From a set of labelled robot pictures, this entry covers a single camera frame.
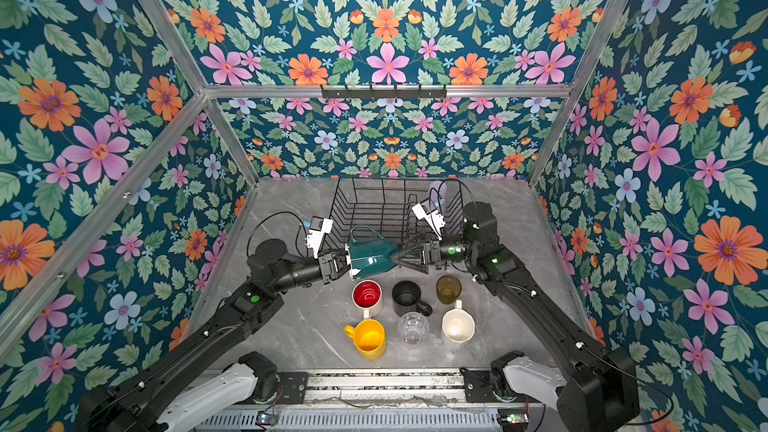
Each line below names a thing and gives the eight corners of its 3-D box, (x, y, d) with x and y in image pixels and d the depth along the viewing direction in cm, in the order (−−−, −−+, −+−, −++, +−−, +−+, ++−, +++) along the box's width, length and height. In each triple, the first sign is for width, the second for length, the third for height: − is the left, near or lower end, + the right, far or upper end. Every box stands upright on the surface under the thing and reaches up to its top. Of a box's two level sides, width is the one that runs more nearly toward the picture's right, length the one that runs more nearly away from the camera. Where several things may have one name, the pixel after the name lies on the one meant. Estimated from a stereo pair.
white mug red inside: (350, 303, 90) (346, 292, 83) (370, 285, 93) (367, 273, 87) (369, 324, 86) (365, 314, 79) (389, 305, 89) (387, 293, 83)
